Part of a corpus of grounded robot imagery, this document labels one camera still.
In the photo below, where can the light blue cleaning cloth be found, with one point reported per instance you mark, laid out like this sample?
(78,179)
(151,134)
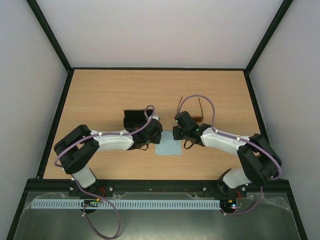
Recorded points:
(168,146)

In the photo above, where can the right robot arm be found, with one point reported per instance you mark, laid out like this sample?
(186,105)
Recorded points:
(259,162)

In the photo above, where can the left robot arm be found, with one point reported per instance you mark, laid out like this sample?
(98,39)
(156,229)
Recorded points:
(76,149)

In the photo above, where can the control board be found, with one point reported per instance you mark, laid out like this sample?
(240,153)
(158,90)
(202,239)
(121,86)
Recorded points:
(94,203)
(231,204)

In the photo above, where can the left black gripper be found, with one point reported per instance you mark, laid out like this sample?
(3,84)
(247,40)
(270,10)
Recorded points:
(157,139)

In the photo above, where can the right control board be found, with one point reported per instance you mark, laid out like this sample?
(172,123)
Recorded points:
(231,204)

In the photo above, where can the black glasses case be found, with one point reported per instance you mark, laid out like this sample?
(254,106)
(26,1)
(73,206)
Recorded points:
(134,118)

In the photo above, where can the left control board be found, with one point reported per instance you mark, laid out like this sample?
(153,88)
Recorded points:
(94,203)

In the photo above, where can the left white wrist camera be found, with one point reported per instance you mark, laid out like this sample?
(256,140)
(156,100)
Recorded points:
(156,117)

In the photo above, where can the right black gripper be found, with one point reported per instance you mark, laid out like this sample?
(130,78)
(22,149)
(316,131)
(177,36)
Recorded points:
(177,132)

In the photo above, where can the black aluminium frame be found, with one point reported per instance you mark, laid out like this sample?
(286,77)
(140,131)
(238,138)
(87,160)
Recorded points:
(55,185)

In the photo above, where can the light blue slotted cable duct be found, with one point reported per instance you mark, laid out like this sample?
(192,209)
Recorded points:
(126,204)

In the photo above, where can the brown sunglasses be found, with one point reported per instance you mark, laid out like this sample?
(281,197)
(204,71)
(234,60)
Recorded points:
(198,118)

